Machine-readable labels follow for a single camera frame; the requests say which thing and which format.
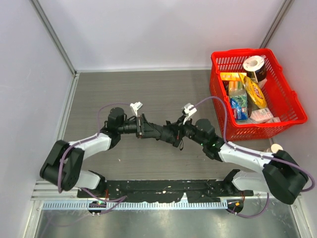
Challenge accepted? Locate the white wrapped sponge pack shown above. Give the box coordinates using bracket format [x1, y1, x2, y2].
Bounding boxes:
[250, 108, 273, 123]

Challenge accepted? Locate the red plastic shopping basket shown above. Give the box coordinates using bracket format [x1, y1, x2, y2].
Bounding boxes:
[210, 48, 308, 141]

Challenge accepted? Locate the clear green snack bag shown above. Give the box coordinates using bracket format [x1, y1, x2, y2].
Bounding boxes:
[229, 89, 248, 121]

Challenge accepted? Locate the yellow orange box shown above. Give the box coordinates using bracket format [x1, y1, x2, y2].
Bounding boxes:
[220, 72, 247, 81]

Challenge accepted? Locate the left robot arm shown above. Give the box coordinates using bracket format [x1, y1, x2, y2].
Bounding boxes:
[40, 107, 137, 193]

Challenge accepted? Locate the green soap pump bottle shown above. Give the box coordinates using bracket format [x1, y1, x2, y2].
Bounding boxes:
[266, 143, 283, 153]

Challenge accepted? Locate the yellow Lays chips bag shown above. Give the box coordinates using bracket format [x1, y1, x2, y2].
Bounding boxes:
[241, 76, 267, 109]

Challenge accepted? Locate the black folding umbrella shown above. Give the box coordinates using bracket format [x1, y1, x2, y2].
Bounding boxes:
[153, 121, 184, 151]

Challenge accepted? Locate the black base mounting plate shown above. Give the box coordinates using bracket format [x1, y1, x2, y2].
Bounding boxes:
[77, 179, 254, 203]

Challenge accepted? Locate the black wrapped toilet paper roll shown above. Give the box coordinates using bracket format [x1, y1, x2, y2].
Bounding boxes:
[243, 56, 267, 83]

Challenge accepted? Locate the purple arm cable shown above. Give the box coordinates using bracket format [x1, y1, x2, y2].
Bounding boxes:
[57, 103, 132, 216]
[193, 96, 317, 219]

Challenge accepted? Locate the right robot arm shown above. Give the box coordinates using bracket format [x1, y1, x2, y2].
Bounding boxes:
[176, 119, 308, 205]

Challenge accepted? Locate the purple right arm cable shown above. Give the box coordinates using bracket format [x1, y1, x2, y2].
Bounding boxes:
[193, 96, 317, 219]

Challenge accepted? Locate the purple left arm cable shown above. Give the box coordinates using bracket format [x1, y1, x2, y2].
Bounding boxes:
[57, 103, 132, 216]

